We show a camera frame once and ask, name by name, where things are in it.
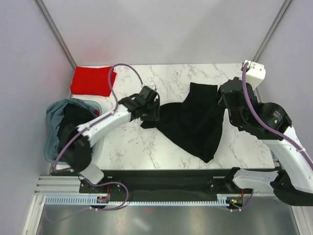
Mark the black t shirt in basket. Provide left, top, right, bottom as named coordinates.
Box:
left=57, top=103, right=98, bottom=151

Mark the black t shirt with logo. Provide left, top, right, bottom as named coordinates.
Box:
left=141, top=83, right=225, bottom=163

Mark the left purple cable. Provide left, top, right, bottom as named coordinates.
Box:
left=45, top=63, right=145, bottom=222

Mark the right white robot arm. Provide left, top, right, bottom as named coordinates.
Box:
left=219, top=77, right=313, bottom=206

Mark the left aluminium frame post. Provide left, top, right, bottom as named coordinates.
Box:
left=34, top=0, right=76, bottom=69

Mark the purple cable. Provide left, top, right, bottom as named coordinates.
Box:
left=45, top=63, right=145, bottom=222
left=227, top=61, right=313, bottom=212

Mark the aluminium frame post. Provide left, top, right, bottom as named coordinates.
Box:
left=252, top=0, right=293, bottom=62
left=34, top=0, right=76, bottom=69

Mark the white slotted cable duct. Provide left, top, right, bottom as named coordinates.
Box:
left=45, top=195, right=241, bottom=207

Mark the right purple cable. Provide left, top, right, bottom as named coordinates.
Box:
left=227, top=61, right=313, bottom=212

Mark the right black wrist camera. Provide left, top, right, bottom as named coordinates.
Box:
left=242, top=60, right=266, bottom=90

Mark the right aluminium frame post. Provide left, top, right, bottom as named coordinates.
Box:
left=252, top=0, right=293, bottom=62

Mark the folded red t shirt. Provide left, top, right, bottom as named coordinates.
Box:
left=70, top=67, right=111, bottom=97

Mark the grey blue t shirt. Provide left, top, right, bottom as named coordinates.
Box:
left=44, top=98, right=97, bottom=162

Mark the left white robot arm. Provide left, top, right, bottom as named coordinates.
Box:
left=59, top=94, right=160, bottom=192

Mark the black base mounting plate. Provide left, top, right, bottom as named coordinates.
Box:
left=79, top=167, right=252, bottom=201

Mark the red garment in basket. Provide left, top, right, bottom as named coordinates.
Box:
left=93, top=109, right=100, bottom=116

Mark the blue plastic laundry basket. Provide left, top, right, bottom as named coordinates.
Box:
left=43, top=98, right=103, bottom=163

